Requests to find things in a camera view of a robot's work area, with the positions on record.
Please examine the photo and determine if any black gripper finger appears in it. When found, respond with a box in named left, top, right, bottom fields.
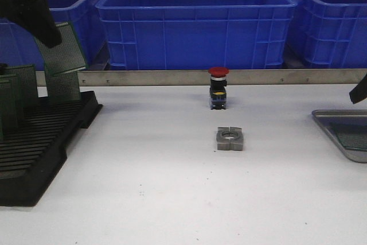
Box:
left=8, top=0, right=62, bottom=48
left=349, top=75, right=367, bottom=104

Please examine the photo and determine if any centre blue plastic crate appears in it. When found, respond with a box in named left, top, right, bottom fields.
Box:
left=96, top=0, right=296, bottom=71

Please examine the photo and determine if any blue plastic crate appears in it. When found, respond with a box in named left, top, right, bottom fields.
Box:
left=96, top=0, right=296, bottom=71
left=286, top=0, right=366, bottom=69
left=0, top=0, right=109, bottom=71

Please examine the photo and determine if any grey metal clamp block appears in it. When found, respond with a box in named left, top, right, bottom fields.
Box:
left=216, top=127, right=244, bottom=151

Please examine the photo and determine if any left blue plastic crate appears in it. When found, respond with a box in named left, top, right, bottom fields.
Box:
left=0, top=0, right=109, bottom=71

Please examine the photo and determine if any green perforated circuit board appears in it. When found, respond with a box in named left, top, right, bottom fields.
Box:
left=5, top=64, right=39, bottom=107
left=330, top=123, right=366, bottom=152
left=0, top=115, right=4, bottom=142
left=1, top=74, right=24, bottom=140
left=34, top=22, right=87, bottom=75
left=45, top=70, right=81, bottom=105

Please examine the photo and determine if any black slotted board rack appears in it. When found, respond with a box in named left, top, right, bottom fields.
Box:
left=1, top=91, right=102, bottom=207

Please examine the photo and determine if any silver metal tray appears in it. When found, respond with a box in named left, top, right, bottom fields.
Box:
left=312, top=110, right=366, bottom=163

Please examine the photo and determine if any right blue plastic crate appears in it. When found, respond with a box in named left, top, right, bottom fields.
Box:
left=286, top=0, right=366, bottom=69

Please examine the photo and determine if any red emergency stop button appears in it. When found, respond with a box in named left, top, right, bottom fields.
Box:
left=208, top=67, right=229, bottom=110

